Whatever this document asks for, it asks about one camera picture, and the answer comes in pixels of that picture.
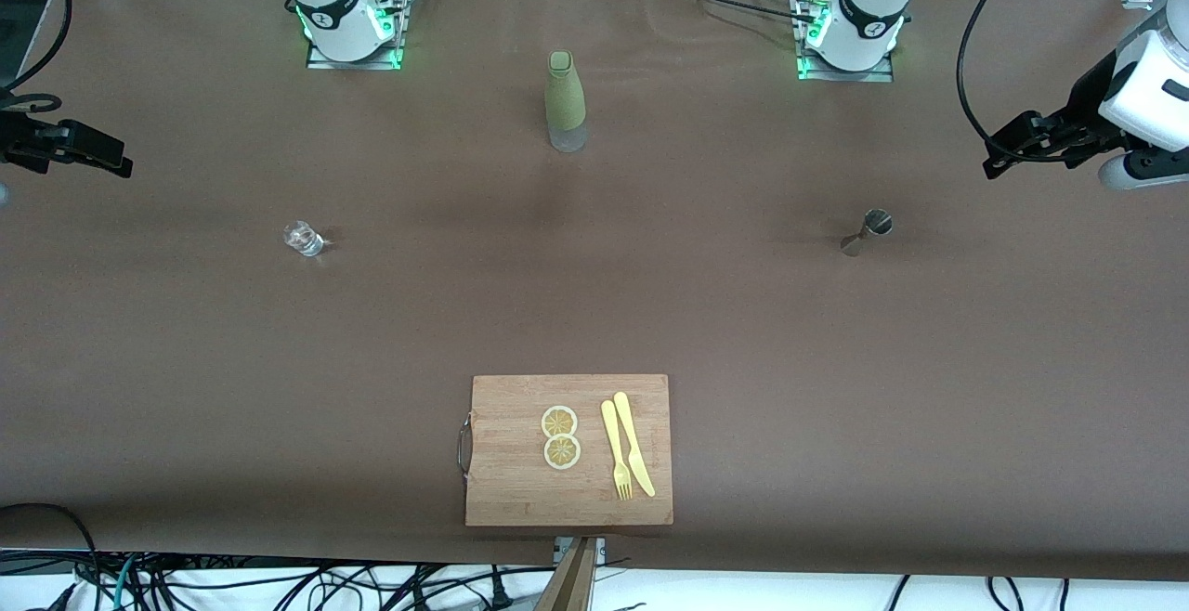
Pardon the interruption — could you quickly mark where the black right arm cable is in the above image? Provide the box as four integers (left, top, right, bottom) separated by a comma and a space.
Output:
0, 0, 73, 116

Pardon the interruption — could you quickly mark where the thick black looped cable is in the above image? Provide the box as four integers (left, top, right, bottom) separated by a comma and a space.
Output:
0, 502, 103, 611

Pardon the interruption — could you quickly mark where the steel jigger measuring cup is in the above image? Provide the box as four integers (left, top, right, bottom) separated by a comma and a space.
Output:
840, 208, 895, 257

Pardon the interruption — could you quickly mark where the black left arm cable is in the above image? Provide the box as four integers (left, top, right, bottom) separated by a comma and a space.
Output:
957, 0, 1046, 166

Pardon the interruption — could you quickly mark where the clear glass shaker cup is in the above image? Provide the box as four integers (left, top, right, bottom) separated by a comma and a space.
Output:
282, 219, 326, 259

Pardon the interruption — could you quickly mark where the yellow plastic knife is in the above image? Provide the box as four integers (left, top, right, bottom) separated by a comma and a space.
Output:
613, 391, 657, 499

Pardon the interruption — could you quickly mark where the upright camera mount post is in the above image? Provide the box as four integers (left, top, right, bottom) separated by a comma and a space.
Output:
534, 537, 600, 611

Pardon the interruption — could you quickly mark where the wooden cutting board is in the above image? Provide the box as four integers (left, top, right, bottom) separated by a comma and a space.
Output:
457, 373, 675, 528

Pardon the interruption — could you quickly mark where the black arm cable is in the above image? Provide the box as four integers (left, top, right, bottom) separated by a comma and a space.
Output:
957, 0, 1046, 166
0, 0, 73, 116

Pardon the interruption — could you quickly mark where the metal mount bracket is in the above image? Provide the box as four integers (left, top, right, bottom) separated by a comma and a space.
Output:
555, 537, 607, 566

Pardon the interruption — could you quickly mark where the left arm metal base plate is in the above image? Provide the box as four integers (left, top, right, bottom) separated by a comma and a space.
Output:
794, 0, 897, 83

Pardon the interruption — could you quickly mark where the yellow plastic fork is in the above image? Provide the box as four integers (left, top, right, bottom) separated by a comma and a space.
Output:
600, 399, 634, 501

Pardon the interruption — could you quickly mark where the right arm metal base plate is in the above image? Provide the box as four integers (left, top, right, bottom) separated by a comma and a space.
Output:
305, 0, 410, 71

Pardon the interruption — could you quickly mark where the green sleeved glass bottle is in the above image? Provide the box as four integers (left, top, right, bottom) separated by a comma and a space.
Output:
544, 50, 589, 153

